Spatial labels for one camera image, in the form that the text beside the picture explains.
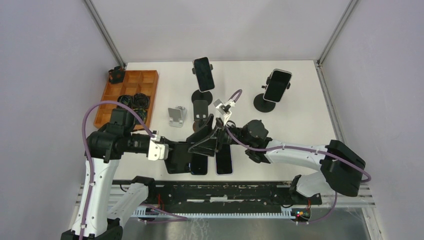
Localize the phone stand brown round base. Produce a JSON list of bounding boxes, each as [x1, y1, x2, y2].
[[193, 100, 213, 134]]

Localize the aluminium frame rail left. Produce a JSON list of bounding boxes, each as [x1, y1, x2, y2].
[[82, 0, 126, 68]]

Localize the aluminium frame rail right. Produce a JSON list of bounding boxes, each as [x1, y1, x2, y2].
[[316, 0, 360, 66]]

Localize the black phone stand right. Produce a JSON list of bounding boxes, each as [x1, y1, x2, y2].
[[253, 76, 291, 113]]

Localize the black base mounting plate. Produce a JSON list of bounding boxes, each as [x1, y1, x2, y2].
[[143, 180, 323, 214]]

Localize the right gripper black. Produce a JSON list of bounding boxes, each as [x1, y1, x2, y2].
[[186, 114, 252, 158]]

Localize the white slotted cable duct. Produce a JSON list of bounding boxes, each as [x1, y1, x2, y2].
[[131, 206, 296, 220]]

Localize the wooden compartment tray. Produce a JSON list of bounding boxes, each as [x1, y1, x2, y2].
[[93, 70, 159, 129]]

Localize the phone with white case right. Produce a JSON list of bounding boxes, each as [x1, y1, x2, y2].
[[263, 69, 293, 103]]

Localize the black phone dark case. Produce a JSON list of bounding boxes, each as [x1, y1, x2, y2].
[[189, 154, 208, 176]]

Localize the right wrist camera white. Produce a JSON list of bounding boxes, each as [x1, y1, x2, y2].
[[213, 98, 236, 126]]

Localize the phone with white case centre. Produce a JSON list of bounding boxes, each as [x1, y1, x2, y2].
[[215, 144, 234, 175]]

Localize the black folding phone stand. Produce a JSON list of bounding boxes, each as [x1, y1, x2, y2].
[[164, 142, 193, 175]]

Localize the small black orange clamp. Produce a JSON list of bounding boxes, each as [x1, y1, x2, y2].
[[108, 66, 126, 85]]

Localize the black round object in tray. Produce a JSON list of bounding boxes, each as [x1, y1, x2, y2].
[[131, 92, 150, 109]]

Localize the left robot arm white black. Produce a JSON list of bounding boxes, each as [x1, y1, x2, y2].
[[61, 108, 169, 240]]

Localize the aluminium frame rail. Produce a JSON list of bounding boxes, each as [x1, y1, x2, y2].
[[82, 0, 126, 68], [316, 0, 360, 66]]

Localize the phone with white case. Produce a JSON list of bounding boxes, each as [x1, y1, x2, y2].
[[263, 69, 293, 103], [215, 144, 234, 175]]

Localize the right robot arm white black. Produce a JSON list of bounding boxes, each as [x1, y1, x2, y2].
[[186, 115, 372, 204]]

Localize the silver folding phone stand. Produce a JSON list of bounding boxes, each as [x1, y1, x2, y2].
[[168, 106, 187, 128]]

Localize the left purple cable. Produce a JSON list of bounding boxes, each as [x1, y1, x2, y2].
[[78, 100, 186, 240]]

